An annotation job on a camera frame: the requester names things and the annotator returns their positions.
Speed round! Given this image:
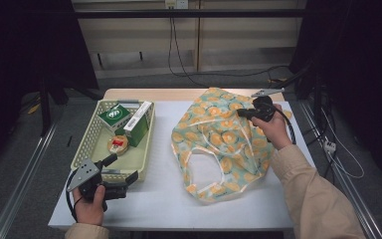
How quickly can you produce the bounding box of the green square box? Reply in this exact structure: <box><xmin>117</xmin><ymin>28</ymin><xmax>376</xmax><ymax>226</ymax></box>
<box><xmin>97</xmin><ymin>103</ymin><xmax>133</xmax><ymax>133</ymax></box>

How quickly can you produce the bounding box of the fruit print shopping bag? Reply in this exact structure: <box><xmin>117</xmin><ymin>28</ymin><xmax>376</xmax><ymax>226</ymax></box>
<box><xmin>170</xmin><ymin>87</ymin><xmax>293</xmax><ymax>204</ymax></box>

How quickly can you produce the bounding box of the person's left hand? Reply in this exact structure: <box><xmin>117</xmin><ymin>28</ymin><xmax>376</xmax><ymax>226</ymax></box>
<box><xmin>72</xmin><ymin>184</ymin><xmax>107</xmax><ymax>227</ymax></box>

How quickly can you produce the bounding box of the left hand-held gripper cable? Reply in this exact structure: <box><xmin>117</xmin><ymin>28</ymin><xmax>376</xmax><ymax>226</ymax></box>
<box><xmin>65</xmin><ymin>168</ymin><xmax>81</xmax><ymax>223</ymax></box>

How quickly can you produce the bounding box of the white table mat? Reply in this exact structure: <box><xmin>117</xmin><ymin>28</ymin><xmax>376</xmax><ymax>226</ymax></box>
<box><xmin>48</xmin><ymin>100</ymin><xmax>316</xmax><ymax>232</ymax></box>

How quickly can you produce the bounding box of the cream perforated plastic basket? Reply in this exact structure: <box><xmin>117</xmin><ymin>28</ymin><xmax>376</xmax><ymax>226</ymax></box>
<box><xmin>70</xmin><ymin>99</ymin><xmax>156</xmax><ymax>183</ymax></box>

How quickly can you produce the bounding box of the hand-held gripper cable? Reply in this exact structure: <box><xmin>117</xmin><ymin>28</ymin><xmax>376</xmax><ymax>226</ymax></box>
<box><xmin>272</xmin><ymin>108</ymin><xmax>297</xmax><ymax>145</ymax></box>
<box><xmin>65</xmin><ymin>168</ymin><xmax>81</xmax><ymax>223</ymax></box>

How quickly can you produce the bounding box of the white wall socket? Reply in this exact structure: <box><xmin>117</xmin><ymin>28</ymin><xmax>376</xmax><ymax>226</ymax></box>
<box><xmin>164</xmin><ymin>0</ymin><xmax>189</xmax><ymax>10</ymax></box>

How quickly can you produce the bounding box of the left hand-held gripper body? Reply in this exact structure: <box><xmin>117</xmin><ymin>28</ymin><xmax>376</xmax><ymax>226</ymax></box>
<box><xmin>67</xmin><ymin>158</ymin><xmax>129</xmax><ymax>201</ymax></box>

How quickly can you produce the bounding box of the round tin with red label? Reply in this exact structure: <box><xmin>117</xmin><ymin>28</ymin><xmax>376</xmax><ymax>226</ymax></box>
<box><xmin>106</xmin><ymin>133</ymin><xmax>129</xmax><ymax>156</ymax></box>

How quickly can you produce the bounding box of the long green white box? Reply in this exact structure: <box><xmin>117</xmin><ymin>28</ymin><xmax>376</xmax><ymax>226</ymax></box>
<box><xmin>122</xmin><ymin>101</ymin><xmax>154</xmax><ymax>148</ymax></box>

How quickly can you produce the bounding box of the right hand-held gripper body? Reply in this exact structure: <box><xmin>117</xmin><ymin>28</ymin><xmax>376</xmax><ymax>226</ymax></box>
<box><xmin>251</xmin><ymin>88</ymin><xmax>286</xmax><ymax>122</ymax></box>

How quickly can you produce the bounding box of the white power strip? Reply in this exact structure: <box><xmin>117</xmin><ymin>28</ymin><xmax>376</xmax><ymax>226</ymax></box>
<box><xmin>323</xmin><ymin>139</ymin><xmax>338</xmax><ymax>153</ymax></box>

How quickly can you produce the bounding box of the person's right hand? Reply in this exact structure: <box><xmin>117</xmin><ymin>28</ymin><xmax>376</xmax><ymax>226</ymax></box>
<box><xmin>251</xmin><ymin>104</ymin><xmax>294</xmax><ymax>151</ymax></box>

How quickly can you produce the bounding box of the right hand-held gripper cable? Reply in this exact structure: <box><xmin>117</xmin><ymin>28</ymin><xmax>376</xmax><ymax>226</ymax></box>
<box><xmin>272</xmin><ymin>108</ymin><xmax>297</xmax><ymax>145</ymax></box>

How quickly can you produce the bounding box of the black metal bar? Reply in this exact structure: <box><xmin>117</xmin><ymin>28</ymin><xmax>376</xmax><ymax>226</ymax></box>
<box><xmin>74</xmin><ymin>8</ymin><xmax>307</xmax><ymax>20</ymax></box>

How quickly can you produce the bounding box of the white floor cable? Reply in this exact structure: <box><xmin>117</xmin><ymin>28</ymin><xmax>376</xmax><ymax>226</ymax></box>
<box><xmin>321</xmin><ymin>108</ymin><xmax>366</xmax><ymax>180</ymax></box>

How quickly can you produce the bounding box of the black wall cable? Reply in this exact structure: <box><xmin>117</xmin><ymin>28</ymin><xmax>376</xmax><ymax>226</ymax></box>
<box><xmin>167</xmin><ymin>8</ymin><xmax>291</xmax><ymax>80</ymax></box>
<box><xmin>171</xmin><ymin>8</ymin><xmax>213</xmax><ymax>89</ymax></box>

